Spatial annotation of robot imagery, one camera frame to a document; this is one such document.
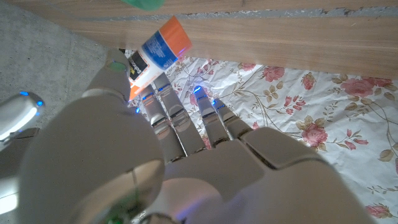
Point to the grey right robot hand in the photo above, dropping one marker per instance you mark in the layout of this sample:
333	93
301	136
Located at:
18	112

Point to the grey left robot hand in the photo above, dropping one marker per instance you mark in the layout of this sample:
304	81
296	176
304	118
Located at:
124	155

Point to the grey tape strip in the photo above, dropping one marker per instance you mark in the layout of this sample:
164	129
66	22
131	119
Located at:
280	13

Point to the green ball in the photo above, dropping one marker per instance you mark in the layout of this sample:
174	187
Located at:
143	3

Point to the floral print backdrop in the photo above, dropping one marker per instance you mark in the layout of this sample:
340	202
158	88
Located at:
311	109

